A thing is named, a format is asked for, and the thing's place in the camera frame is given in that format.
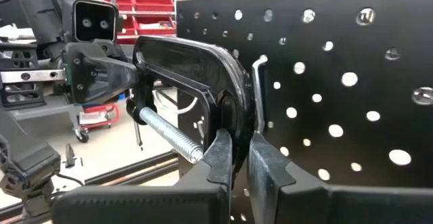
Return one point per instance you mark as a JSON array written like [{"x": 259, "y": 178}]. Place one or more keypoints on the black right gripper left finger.
[{"x": 189, "y": 203}]

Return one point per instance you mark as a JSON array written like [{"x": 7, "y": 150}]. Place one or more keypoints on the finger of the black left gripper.
[{"x": 98, "y": 75}]

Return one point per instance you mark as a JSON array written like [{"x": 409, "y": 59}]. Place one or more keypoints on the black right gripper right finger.
[{"x": 270, "y": 176}]

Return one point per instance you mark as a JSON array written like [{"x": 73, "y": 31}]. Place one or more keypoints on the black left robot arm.
[{"x": 30, "y": 159}]

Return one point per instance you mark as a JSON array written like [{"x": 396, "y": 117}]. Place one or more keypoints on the silver double-prong pegboard hook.
[{"x": 258, "y": 92}]

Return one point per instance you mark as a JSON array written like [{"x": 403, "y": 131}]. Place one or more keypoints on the black metal pegboard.
[{"x": 372, "y": 139}]

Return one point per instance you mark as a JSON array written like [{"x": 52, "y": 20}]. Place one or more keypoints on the red wheeled cart frame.
[{"x": 116, "y": 114}]

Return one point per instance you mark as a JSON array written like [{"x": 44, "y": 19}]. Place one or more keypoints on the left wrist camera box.
[{"x": 94, "y": 21}]

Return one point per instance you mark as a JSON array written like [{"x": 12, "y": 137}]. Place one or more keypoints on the black aluminium table frame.
[{"x": 142, "y": 166}]

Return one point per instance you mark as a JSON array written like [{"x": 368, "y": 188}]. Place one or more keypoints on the black corner bracket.
[{"x": 69, "y": 154}]

